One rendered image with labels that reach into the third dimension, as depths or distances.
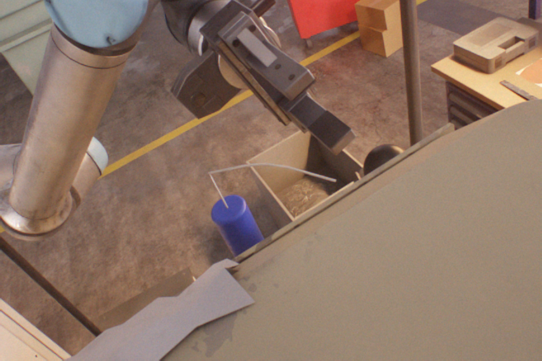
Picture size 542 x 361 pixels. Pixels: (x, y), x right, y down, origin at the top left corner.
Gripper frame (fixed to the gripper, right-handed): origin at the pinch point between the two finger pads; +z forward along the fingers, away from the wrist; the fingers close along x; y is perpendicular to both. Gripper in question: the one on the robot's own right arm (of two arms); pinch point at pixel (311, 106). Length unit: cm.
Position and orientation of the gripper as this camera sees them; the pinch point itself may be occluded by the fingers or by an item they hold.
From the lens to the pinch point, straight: 40.0
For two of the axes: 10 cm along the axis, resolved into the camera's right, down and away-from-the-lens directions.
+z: 4.5, 4.5, -7.7
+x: 5.1, 5.8, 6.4
